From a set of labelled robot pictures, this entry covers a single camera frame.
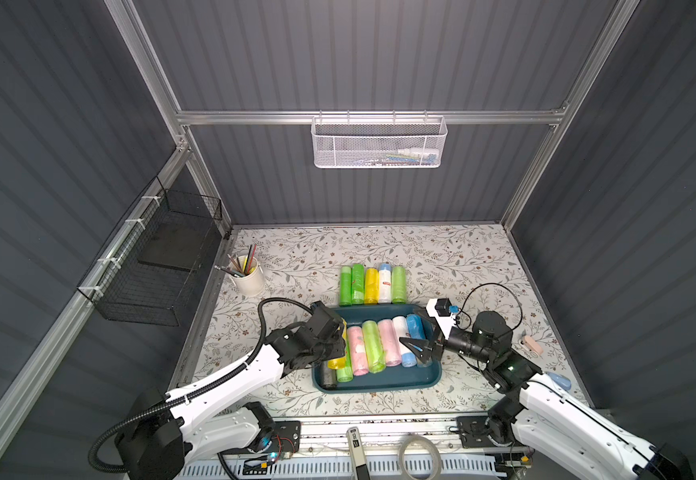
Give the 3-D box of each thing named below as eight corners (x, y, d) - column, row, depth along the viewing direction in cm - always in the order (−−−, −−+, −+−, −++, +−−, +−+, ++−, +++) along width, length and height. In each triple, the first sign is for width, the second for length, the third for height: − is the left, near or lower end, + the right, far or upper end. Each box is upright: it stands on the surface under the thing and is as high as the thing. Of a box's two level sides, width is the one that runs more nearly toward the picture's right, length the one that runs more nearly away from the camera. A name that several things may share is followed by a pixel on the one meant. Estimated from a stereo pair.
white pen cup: (237, 297, 102) (224, 277, 93) (243, 276, 108) (232, 255, 98) (263, 297, 102) (253, 277, 93) (268, 276, 108) (259, 255, 98)
